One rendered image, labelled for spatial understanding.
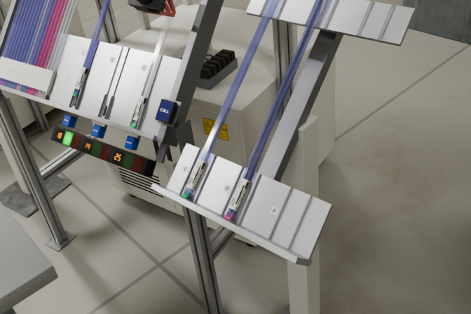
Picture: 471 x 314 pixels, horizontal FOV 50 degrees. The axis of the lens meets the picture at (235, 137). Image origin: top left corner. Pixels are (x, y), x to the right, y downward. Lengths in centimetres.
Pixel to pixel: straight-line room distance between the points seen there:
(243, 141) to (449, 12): 201
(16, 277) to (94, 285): 76
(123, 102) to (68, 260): 89
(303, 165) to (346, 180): 109
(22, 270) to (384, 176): 147
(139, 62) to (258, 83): 43
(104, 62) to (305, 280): 75
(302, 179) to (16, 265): 63
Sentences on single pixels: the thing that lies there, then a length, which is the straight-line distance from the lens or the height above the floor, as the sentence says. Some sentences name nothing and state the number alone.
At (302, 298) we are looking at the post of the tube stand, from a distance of 139.
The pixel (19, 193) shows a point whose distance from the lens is 241.
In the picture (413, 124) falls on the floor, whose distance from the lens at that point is 250.
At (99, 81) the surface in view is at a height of 78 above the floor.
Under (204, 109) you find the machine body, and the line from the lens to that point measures 153.
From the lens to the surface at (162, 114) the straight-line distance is 116.
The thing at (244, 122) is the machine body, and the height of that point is 57.
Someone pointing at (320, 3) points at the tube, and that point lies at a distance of 102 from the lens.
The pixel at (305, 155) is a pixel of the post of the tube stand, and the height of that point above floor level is 74.
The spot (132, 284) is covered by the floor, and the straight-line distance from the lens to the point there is 187.
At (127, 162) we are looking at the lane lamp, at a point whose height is 65.
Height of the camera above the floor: 139
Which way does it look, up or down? 35 degrees down
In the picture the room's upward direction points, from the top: 7 degrees counter-clockwise
